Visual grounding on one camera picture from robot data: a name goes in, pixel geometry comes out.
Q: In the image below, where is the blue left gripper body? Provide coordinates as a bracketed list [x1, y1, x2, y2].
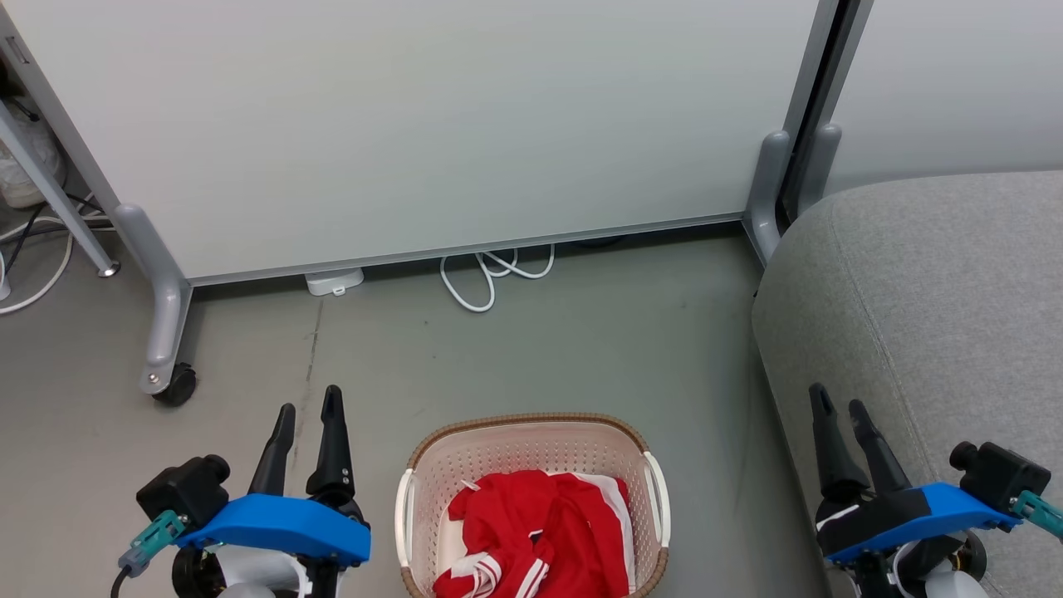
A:
[170, 488, 372, 598]

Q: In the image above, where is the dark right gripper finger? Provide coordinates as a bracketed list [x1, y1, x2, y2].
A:
[848, 399, 914, 500]
[809, 383, 870, 506]

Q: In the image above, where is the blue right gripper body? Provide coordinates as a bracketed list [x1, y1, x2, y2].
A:
[817, 483, 1023, 567]

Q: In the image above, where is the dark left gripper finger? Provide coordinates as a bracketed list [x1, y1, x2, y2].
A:
[306, 385, 357, 499]
[248, 404, 297, 498]

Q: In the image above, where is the red and white garment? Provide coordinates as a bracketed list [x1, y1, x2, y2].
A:
[432, 472, 639, 598]

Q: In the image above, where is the grey fabric sofa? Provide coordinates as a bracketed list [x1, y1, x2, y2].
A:
[752, 170, 1063, 598]

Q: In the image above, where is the black caster wheel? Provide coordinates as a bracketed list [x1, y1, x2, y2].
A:
[152, 362, 198, 408]

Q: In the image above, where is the white power adapter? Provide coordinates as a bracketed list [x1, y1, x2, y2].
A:
[304, 267, 366, 298]

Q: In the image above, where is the cream perforated laundry basket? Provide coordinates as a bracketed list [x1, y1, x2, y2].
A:
[394, 413, 672, 598]

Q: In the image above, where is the grey partition foot with caster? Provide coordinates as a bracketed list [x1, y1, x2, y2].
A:
[112, 203, 194, 396]

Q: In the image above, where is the large white partition panel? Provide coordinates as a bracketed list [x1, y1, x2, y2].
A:
[0, 0, 841, 288]

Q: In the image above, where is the grey metal table leg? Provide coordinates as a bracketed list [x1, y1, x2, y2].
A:
[0, 100, 122, 280]

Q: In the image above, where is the white plastic bag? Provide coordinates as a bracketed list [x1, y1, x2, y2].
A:
[0, 94, 67, 209]

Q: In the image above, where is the narrow white partition panel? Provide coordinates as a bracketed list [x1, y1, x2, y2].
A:
[818, 0, 1063, 197]

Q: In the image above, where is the right arm teal plug cable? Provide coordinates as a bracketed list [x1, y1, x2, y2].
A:
[1011, 489, 1063, 542]

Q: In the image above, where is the arm teal plug cable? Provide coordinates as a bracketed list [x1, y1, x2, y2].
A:
[110, 510, 189, 598]
[1011, 489, 1063, 542]

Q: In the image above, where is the left arm teal plug cable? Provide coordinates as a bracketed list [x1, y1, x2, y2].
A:
[110, 510, 189, 598]

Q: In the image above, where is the looped white power cable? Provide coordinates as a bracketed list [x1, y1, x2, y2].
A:
[438, 243, 556, 314]

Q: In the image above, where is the white floor cable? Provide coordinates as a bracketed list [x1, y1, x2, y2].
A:
[0, 214, 115, 316]

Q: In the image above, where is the black floor cable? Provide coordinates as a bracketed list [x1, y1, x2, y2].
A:
[0, 194, 106, 277]

